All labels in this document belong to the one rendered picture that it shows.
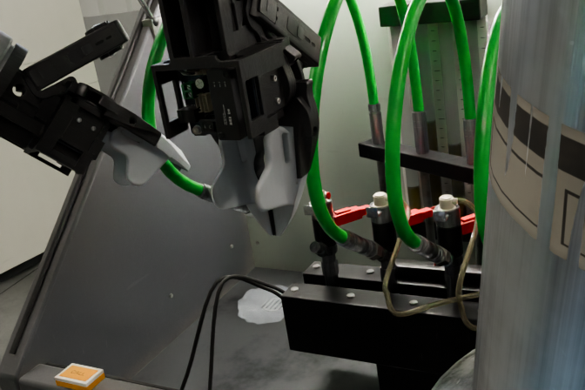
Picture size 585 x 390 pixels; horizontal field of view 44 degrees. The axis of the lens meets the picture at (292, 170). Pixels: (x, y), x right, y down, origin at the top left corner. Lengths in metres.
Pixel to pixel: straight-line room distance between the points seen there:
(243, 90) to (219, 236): 0.82
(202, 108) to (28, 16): 3.33
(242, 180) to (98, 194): 0.50
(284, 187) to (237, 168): 0.04
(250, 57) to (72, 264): 0.59
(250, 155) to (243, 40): 0.09
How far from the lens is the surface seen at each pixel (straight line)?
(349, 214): 0.92
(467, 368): 0.21
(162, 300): 1.16
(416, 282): 0.92
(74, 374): 0.92
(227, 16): 0.49
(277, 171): 0.53
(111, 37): 0.78
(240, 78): 0.46
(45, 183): 3.87
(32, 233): 3.86
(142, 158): 0.77
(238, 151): 0.55
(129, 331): 1.11
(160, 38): 0.79
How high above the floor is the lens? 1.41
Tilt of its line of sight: 18 degrees down
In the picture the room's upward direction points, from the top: 9 degrees counter-clockwise
